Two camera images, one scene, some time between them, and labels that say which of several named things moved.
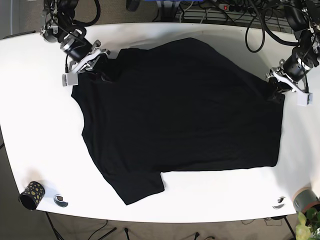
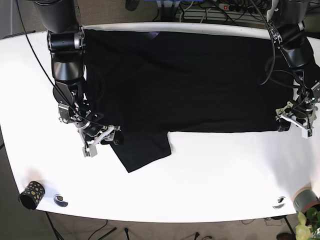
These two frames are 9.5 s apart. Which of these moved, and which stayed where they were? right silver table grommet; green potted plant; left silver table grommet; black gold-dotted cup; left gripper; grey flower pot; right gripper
Moved: left gripper; right gripper
Stayed: black gold-dotted cup; right silver table grommet; green potted plant; grey flower pot; left silver table grommet
